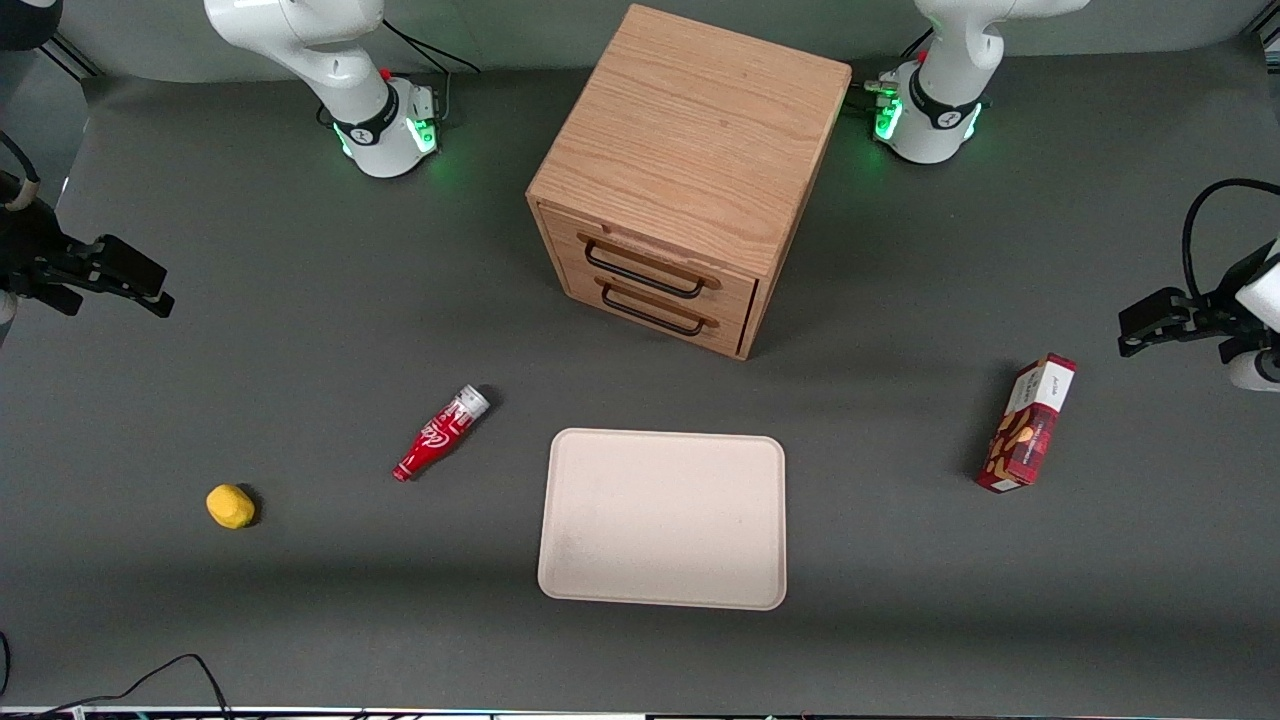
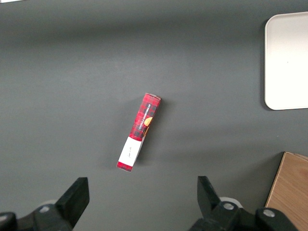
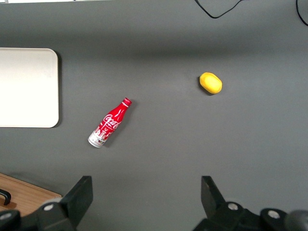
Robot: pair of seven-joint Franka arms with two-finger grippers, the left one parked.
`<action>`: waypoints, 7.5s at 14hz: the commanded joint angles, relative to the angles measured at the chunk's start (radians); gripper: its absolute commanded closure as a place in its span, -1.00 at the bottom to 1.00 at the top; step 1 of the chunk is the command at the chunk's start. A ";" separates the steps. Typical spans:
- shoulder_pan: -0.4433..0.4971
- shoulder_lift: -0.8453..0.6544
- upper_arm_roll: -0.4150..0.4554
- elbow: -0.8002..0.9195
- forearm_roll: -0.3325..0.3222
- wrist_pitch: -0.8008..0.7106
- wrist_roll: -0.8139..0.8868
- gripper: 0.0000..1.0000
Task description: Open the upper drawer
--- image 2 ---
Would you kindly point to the red tartan shortbread box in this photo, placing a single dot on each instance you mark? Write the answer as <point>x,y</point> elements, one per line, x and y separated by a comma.
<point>142,125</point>

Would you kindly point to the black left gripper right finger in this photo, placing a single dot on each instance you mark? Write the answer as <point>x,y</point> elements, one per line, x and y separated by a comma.
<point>211,211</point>

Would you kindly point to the wooden drawer cabinet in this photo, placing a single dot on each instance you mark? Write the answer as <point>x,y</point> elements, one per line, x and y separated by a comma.
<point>291,190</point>

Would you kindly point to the cream plastic tray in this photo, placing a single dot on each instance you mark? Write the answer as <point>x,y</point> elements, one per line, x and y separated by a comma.
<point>288,62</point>

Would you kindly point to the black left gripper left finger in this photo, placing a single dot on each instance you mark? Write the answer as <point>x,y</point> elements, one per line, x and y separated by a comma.
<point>69,204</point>

